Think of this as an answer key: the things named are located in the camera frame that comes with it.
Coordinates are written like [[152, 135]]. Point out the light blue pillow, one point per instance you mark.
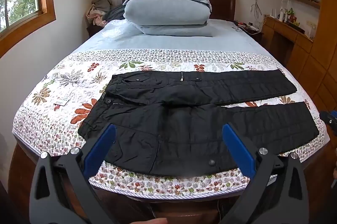
[[179, 29]]

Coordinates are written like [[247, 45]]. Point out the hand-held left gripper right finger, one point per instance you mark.
[[237, 147]]

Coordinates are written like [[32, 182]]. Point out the person's left hand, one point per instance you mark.
[[156, 221]]

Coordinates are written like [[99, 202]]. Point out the light blue bed sheet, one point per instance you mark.
[[168, 42]]

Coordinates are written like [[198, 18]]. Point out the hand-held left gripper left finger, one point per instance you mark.
[[104, 145]]

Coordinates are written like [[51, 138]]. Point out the pile of clothes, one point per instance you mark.
[[98, 9]]

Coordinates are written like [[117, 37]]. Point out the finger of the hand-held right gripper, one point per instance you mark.
[[329, 121]]

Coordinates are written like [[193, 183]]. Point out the floral quilted bedspread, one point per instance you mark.
[[79, 81]]

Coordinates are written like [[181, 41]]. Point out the wooden desk cabinet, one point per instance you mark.
[[302, 55]]

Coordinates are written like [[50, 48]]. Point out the black pants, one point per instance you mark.
[[184, 121]]

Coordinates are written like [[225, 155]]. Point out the white fabric label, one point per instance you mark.
[[61, 102]]

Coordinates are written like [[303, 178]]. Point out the green toy figure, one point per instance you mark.
[[291, 15]]

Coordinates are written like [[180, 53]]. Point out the dark grey cloth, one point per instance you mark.
[[114, 14]]

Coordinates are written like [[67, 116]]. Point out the wooden bedside table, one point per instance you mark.
[[250, 30]]

